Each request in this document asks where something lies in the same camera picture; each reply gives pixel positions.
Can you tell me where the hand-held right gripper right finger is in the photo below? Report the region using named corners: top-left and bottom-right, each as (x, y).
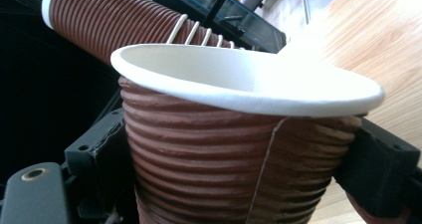
top-left (332, 117), bottom-right (422, 218)

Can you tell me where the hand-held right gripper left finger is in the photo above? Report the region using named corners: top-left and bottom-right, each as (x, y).
top-left (64, 108), bottom-right (137, 220)

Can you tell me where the single ribbed brown paper cup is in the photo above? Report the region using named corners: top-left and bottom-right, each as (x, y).
top-left (109, 43), bottom-right (386, 224)

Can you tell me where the stack of brown paper cups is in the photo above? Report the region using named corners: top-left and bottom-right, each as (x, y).
top-left (41, 0), bottom-right (247, 67)

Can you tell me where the dark glass furniture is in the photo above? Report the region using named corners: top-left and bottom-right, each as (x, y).
top-left (152, 0), bottom-right (287, 55)

